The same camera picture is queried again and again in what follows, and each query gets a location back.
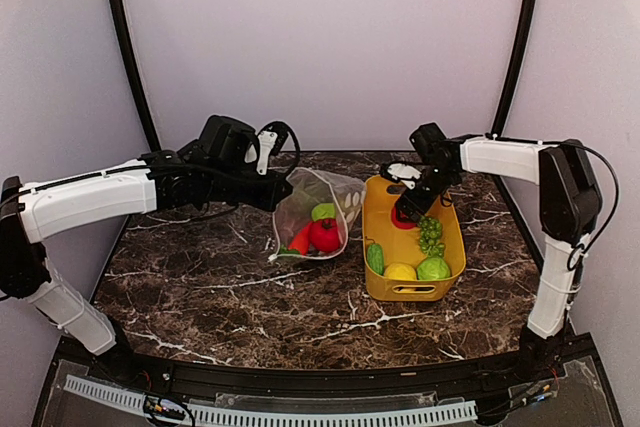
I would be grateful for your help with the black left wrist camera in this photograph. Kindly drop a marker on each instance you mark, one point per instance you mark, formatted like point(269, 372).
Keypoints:
point(224, 142)

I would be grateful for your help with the green toy cucumber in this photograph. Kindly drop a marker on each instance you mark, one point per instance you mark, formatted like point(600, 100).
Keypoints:
point(375, 258)

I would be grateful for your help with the black front rail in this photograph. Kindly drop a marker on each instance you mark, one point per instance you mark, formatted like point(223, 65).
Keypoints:
point(483, 376)

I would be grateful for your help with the green toy grapes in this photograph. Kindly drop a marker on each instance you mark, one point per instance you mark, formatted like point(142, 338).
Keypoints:
point(430, 239)

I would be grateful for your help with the yellow toy lemon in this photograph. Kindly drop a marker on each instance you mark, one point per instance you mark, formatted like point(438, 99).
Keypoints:
point(400, 271)

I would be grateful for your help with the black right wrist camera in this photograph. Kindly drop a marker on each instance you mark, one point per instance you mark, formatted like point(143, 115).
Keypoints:
point(426, 139)

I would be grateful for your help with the black frame post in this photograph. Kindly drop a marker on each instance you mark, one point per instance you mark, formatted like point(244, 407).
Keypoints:
point(514, 67)
point(128, 57)

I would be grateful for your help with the black right frame post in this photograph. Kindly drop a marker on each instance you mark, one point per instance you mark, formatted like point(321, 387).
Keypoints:
point(514, 67)

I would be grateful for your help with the red toy radish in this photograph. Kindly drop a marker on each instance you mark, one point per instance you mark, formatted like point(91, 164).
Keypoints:
point(401, 221)

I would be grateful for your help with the white slotted cable duct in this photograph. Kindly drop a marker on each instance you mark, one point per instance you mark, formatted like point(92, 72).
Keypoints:
point(246, 410)

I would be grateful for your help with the yellow plastic basket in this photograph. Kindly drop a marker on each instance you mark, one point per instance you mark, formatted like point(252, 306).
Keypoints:
point(402, 245)

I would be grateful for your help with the red toy apple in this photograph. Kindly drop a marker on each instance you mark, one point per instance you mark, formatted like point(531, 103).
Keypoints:
point(324, 235)

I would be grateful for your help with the black left frame post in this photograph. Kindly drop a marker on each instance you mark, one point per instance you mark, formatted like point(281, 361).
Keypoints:
point(128, 57)

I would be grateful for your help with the clear dotted zip top bag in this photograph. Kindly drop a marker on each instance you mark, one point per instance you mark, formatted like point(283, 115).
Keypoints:
point(311, 187)

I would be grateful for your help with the green toy chayote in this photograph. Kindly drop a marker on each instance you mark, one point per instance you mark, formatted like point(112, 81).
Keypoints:
point(323, 211)

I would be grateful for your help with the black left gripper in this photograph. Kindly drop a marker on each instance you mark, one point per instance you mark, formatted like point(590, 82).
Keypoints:
point(273, 195)

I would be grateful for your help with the small right wrist webcam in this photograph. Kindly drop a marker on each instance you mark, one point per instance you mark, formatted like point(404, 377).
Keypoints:
point(399, 172)

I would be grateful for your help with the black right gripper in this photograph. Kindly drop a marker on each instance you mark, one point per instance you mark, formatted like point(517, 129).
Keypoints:
point(422, 204)

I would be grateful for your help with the orange toy carrot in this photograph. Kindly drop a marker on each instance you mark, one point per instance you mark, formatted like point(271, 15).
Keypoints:
point(301, 242)

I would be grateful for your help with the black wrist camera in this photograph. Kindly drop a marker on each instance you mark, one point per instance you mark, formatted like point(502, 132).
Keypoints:
point(426, 139)
point(224, 142)

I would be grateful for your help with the green toy guava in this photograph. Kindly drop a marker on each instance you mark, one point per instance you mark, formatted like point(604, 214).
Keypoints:
point(432, 269)

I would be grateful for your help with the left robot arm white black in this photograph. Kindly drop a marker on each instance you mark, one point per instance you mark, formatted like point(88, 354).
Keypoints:
point(31, 213)

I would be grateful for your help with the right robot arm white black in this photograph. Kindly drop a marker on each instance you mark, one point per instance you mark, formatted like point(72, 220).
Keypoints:
point(570, 202)

